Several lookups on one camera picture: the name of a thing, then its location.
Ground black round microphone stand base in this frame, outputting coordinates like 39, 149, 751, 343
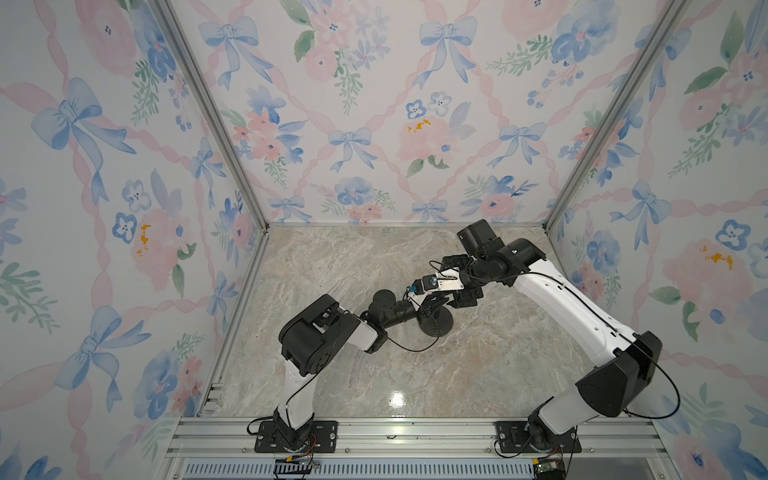
418, 306, 454, 338

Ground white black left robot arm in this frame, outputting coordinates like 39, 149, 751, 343
273, 290, 453, 451

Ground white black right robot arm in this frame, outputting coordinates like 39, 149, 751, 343
429, 220, 662, 451

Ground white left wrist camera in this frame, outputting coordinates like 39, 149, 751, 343
406, 279, 438, 312

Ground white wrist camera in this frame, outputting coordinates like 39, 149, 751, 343
421, 269, 464, 292
406, 279, 438, 312

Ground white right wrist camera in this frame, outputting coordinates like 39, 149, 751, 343
421, 269, 464, 292

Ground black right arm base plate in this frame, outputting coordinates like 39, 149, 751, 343
494, 420, 583, 457

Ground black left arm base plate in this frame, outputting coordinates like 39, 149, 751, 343
254, 419, 339, 454

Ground aluminium mounting rail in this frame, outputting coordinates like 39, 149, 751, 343
156, 418, 680, 479

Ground aluminium right corner post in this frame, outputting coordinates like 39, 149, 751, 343
543, 0, 690, 234

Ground aluminium corner post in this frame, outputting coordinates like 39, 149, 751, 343
148, 0, 269, 235
543, 0, 690, 234

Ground aluminium left corner post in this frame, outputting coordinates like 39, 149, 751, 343
148, 0, 269, 235

